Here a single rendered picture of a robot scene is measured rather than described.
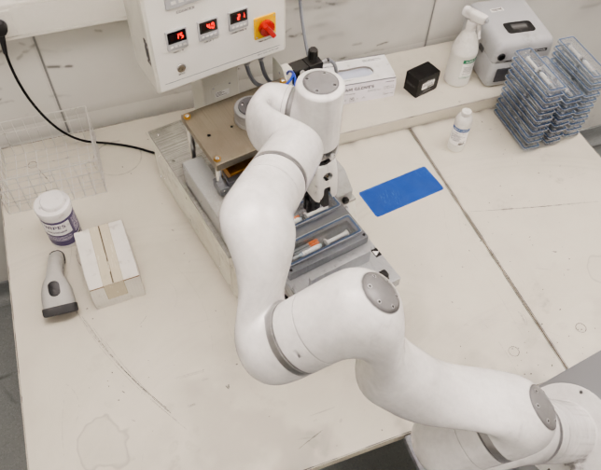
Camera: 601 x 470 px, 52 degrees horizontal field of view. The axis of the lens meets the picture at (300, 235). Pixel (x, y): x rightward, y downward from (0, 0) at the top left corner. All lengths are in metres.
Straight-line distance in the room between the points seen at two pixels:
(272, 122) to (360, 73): 1.00
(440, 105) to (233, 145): 0.83
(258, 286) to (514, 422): 0.43
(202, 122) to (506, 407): 0.87
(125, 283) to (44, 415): 0.34
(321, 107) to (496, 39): 1.07
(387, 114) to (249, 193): 1.21
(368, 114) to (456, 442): 1.15
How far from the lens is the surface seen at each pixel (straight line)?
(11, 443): 2.36
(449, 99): 2.03
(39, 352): 1.58
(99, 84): 1.93
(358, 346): 0.74
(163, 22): 1.35
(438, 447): 1.05
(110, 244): 1.58
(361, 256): 1.32
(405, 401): 0.87
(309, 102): 1.04
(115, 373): 1.50
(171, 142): 1.65
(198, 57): 1.43
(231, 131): 1.40
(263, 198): 0.77
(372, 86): 1.94
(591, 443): 1.36
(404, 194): 1.78
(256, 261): 0.75
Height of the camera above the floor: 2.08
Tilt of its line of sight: 54 degrees down
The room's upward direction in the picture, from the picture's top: 3 degrees clockwise
